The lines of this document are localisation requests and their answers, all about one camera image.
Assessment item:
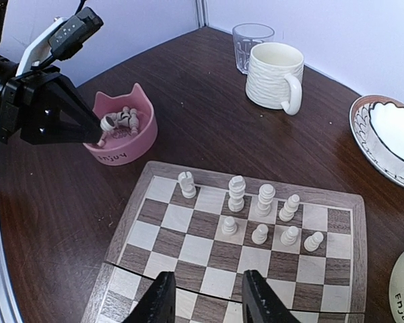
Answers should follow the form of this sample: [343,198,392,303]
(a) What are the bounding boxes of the white knight chess piece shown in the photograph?
[178,171,197,199]

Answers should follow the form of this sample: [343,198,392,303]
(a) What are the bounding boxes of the white queen chess piece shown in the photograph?
[256,184,275,217]

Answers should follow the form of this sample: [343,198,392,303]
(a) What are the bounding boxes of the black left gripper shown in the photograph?
[0,67,102,145]

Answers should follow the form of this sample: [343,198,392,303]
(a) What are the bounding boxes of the patterned ceramic plate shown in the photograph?
[349,95,404,188]

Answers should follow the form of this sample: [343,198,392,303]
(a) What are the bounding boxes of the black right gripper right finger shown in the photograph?
[242,270,299,323]

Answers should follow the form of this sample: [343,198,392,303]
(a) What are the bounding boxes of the white chess pieces pile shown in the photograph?
[110,106,139,135]

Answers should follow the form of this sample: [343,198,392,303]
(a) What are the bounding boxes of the clear drinking glass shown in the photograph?
[232,23,275,75]

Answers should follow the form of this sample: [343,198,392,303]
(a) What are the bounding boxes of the pink cat-ear bowl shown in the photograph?
[83,83,158,166]

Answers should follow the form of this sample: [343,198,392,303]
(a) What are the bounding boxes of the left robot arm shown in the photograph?
[0,1,104,145]

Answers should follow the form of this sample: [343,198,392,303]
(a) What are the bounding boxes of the cream cat-ear bowl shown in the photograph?
[389,251,404,322]

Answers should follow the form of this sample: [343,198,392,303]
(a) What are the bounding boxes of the left aluminium frame post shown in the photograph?
[194,0,209,28]

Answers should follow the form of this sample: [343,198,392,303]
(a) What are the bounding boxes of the white pawn chess piece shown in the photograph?
[251,223,269,245]

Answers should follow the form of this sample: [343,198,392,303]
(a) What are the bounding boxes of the white king chess piece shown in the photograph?
[228,176,246,212]

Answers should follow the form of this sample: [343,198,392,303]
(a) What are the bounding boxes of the wooden chess board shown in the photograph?
[82,161,367,322]

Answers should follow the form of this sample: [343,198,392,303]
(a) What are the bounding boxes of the white scalloped bowl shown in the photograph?
[369,102,404,173]

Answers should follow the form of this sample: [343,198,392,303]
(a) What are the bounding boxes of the cream ribbed mug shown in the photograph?
[245,42,304,116]

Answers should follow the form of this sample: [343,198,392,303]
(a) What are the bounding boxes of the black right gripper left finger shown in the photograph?
[123,271,176,323]

